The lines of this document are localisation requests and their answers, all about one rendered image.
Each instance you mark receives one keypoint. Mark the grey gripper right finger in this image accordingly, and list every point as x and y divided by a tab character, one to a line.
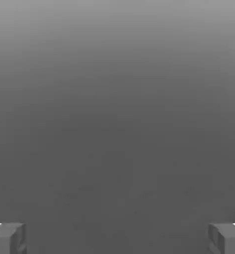
228	241

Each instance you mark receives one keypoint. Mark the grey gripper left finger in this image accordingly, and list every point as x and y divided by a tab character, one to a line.
6	240

